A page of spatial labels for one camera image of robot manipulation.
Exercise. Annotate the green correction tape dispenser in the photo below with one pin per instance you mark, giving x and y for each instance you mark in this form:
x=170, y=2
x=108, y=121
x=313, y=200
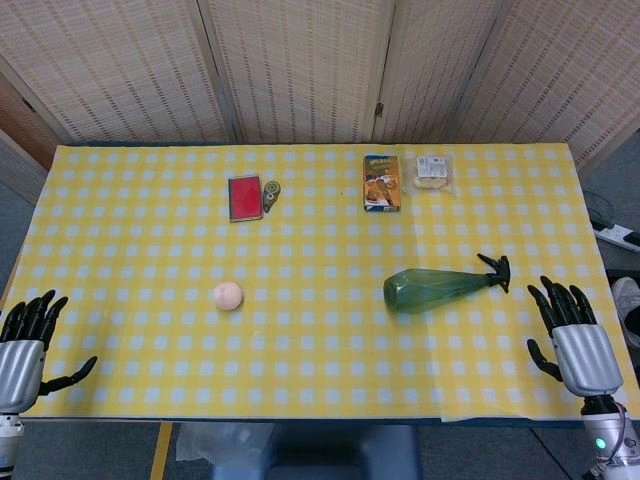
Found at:
x=270, y=196

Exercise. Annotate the pink peach ball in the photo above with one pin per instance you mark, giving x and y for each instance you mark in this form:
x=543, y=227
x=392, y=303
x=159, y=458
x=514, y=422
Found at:
x=229, y=296

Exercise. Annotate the white woven side screen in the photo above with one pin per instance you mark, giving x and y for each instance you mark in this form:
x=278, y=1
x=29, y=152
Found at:
x=17, y=170

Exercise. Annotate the yellow checked tablecloth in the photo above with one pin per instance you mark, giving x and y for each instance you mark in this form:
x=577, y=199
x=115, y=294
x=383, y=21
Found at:
x=300, y=250

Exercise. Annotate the clear bag of pastries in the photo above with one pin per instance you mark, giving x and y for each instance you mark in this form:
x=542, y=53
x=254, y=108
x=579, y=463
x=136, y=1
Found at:
x=431, y=175

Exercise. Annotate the yellow floor strip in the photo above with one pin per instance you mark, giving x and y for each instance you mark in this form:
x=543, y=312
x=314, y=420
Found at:
x=161, y=450

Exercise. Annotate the green spray bottle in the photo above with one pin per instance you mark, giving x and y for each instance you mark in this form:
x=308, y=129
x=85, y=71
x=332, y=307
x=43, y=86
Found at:
x=425, y=292

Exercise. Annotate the metal screen hinge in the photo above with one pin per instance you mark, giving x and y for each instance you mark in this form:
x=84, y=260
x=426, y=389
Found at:
x=379, y=109

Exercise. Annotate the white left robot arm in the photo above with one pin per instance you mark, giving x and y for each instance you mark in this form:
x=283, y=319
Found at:
x=7, y=442

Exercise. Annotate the black and silver left hand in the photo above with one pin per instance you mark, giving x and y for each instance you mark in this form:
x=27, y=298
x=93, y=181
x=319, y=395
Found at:
x=20, y=360

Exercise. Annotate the woven folding screen panel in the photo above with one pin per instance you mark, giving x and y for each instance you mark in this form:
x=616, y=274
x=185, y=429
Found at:
x=110, y=75
x=435, y=70
x=300, y=70
x=565, y=75

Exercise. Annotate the white shoe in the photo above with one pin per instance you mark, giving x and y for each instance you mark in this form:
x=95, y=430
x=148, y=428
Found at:
x=627, y=305

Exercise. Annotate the black and silver right hand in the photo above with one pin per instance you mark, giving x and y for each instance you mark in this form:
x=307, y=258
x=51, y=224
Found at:
x=585, y=355

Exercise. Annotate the brown wooden door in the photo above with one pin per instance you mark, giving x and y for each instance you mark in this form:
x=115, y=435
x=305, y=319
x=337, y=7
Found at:
x=20, y=125

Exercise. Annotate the orange snack box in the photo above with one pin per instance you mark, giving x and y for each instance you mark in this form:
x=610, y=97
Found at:
x=381, y=183

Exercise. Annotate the red card box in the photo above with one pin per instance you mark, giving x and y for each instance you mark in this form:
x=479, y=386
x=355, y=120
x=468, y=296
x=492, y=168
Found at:
x=245, y=197

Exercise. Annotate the white power strip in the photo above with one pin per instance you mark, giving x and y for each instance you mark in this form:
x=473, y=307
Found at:
x=617, y=235

